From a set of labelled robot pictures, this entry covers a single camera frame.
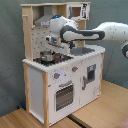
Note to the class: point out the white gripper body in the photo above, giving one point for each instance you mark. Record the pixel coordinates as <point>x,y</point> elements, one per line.
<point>56,45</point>

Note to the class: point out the small metal pot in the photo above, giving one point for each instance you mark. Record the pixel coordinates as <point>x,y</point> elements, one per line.
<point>47,56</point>

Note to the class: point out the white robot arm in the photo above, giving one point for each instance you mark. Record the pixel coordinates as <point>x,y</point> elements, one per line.
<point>67,30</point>

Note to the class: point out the wooden toy kitchen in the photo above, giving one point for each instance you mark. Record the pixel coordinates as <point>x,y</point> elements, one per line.
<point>40,84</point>

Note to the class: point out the black toy stovetop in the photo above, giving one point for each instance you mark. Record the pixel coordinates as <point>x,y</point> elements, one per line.
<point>58,59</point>

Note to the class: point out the grey toy sink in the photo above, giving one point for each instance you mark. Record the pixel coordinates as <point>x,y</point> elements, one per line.
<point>79,51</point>

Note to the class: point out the grey range hood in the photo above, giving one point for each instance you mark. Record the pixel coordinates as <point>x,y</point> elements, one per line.
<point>42,15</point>

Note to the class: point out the white cupboard door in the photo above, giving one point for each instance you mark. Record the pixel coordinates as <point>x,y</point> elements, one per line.
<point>90,76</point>

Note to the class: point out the toy oven door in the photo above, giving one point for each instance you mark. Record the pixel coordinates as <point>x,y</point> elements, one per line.
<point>64,97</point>

